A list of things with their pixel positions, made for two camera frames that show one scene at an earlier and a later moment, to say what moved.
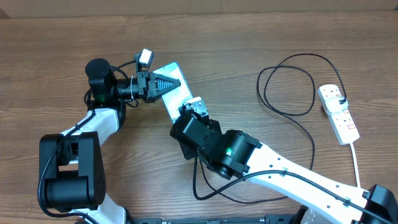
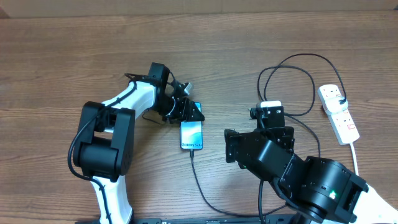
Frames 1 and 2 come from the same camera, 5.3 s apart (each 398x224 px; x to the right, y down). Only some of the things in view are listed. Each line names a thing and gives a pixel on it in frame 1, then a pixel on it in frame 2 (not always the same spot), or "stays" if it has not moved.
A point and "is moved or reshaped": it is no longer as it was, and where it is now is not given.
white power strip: (342, 123) stays
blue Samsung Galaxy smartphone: (183, 94) is moved or reshaped
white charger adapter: (333, 105) stays
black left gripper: (149, 82) -> (178, 115)
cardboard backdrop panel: (56, 9) stays
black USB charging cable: (232, 200) -> (263, 86)
